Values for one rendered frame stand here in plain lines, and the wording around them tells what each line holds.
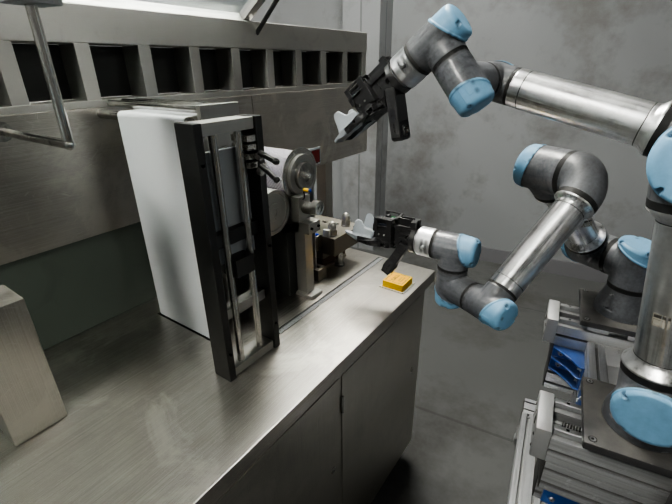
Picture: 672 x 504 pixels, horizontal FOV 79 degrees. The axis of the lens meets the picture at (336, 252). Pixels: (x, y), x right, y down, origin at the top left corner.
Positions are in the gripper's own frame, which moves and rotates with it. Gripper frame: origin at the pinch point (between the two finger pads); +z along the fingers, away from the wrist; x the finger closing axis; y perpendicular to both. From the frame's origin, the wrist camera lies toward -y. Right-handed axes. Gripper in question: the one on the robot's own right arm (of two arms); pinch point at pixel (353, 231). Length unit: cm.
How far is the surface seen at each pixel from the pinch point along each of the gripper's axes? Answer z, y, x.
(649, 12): -52, 70, -247
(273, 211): 13.4, 8.8, 18.0
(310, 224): 6.5, 4.5, 11.3
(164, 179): 23, 21, 41
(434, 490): -28, -109, -17
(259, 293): 1.7, -3.1, 36.6
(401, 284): -12.8, -16.6, -7.0
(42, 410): 20, -15, 77
